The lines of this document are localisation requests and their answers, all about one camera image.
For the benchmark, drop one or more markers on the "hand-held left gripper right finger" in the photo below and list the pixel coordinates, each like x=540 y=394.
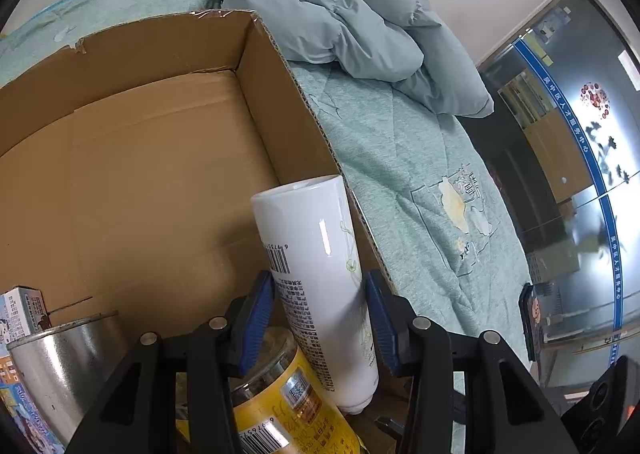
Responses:
x=382 y=329

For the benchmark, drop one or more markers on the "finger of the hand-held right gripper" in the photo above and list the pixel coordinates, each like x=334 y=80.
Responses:
x=529 y=329

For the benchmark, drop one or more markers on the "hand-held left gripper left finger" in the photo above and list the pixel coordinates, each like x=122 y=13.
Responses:
x=257 y=324

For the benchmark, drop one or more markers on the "white bottle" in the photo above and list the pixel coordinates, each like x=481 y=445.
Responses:
x=310 y=244

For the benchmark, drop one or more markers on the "yellow label clear jar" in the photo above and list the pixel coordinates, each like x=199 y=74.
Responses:
x=300 y=414

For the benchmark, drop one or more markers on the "large cardboard box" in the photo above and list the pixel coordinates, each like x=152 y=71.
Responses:
x=150 y=184

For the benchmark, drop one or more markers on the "metal tin can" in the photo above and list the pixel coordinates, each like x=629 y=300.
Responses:
x=55 y=369

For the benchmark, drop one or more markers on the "colourful board game box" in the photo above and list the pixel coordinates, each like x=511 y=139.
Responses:
x=20 y=319

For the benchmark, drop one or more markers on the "teal blanket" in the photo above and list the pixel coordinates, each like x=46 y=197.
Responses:
x=425 y=173

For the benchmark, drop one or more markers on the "glass partition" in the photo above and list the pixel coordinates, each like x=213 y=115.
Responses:
x=575 y=133

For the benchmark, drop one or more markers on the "light blue puffer jacket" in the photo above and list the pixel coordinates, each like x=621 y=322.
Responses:
x=350 y=8

